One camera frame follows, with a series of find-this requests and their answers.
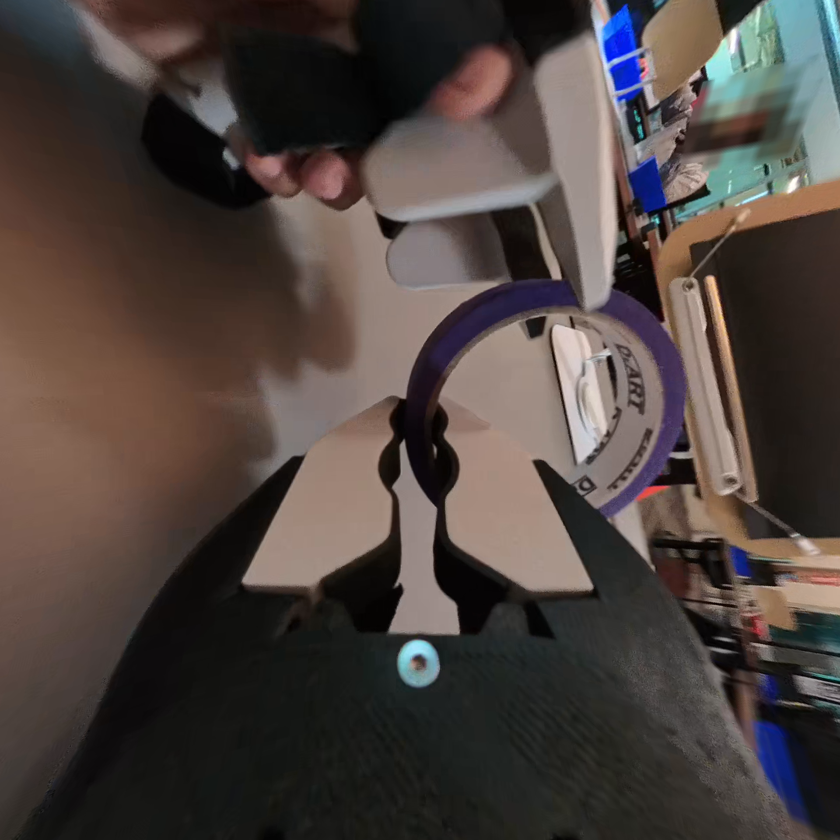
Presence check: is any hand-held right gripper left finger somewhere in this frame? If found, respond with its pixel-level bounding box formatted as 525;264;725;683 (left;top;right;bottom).
241;395;404;597

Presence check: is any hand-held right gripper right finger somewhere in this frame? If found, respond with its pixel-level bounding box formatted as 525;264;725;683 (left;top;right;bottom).
430;395;599;601

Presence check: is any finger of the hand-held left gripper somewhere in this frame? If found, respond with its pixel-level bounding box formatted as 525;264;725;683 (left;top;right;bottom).
386;209;567;291
360;36;622;315

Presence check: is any purple tape roll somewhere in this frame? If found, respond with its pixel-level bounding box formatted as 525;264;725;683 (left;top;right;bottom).
406;279;688;519

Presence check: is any grey desk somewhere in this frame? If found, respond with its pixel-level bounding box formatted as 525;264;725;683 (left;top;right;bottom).
0;20;660;840

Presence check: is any person's left hand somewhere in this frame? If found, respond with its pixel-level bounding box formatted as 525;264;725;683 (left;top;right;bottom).
244;45;519;206

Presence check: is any small blue bin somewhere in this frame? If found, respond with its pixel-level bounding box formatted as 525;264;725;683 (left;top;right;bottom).
604;7;641;99

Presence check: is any large stand with tan board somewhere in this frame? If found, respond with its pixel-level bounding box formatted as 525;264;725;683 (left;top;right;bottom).
642;0;726;101

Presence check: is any white tilting stand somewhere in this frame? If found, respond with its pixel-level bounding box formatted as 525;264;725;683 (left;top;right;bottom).
550;276;757;497

